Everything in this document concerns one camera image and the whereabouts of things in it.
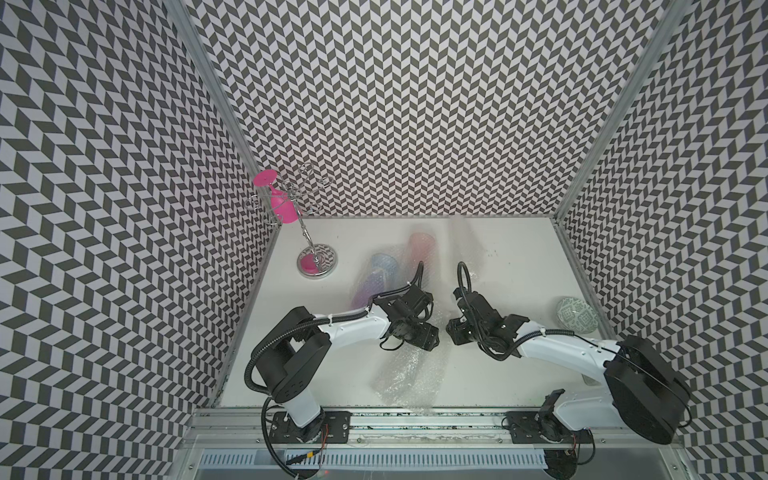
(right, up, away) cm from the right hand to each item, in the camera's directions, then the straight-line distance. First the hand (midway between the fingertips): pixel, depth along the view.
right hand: (453, 331), depth 87 cm
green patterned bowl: (+38, +4, +3) cm, 39 cm away
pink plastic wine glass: (-63, +40, +35) cm, 83 cm away
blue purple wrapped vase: (-21, +19, +7) cm, 29 cm away
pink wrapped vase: (-8, +25, +12) cm, 29 cm away
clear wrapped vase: (+7, +25, +16) cm, 31 cm away
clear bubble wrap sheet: (-12, -8, -11) cm, 19 cm away
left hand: (-8, -2, -2) cm, 9 cm away
